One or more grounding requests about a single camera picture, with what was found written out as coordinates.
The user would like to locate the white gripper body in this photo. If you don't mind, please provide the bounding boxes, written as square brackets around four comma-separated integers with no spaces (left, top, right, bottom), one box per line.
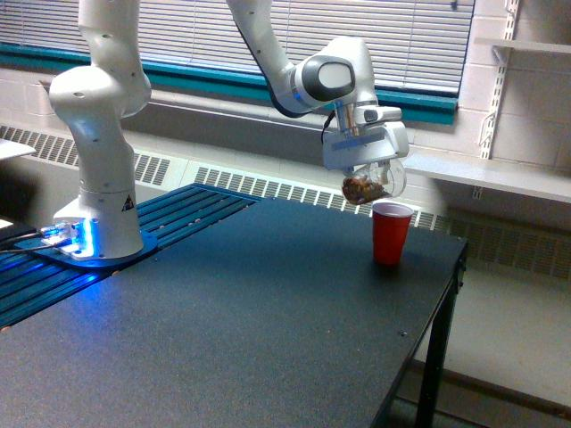
[323,105,410,170]

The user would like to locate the clear plastic cup with nuts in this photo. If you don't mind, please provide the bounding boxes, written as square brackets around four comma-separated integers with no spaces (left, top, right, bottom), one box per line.
[342,159,407,205]

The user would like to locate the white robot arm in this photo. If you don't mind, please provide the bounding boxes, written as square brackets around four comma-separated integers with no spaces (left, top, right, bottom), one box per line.
[43,1,410,263]

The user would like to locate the red plastic cup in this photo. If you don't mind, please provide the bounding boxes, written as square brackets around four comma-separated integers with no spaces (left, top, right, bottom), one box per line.
[372,202,414,266]

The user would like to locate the white window blinds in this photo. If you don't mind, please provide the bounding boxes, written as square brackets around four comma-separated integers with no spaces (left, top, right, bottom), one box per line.
[1,1,475,94]

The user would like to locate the black table leg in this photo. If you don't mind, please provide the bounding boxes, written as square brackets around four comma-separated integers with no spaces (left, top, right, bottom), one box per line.
[414,244,468,427]

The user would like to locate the white radiator vent cover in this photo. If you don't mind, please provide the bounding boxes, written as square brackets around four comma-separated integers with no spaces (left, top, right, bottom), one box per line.
[1,125,570,280]

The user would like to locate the blue slotted mounting plate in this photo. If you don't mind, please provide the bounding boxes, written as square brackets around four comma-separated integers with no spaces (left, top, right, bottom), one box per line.
[1,185,260,327]

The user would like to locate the white object at left edge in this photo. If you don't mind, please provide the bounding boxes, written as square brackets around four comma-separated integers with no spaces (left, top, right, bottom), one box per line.
[0,139,36,161]

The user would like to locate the white shelf bracket rail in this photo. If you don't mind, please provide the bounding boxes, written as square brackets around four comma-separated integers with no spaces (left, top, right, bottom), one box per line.
[478,0,520,160]

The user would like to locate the white wall shelf lower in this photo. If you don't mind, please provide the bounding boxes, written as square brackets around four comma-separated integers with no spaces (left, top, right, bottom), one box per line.
[404,152,570,203]

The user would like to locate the white wall shelf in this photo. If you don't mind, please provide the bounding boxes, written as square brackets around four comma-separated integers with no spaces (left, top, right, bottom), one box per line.
[404,152,570,203]
[474,37,571,57]

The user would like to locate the white wall shelf upper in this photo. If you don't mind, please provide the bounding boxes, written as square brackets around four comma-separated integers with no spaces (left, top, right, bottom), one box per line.
[474,37,571,57]

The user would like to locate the black cables at base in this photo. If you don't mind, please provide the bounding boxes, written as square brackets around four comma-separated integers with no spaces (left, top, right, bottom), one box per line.
[0,227,50,256]

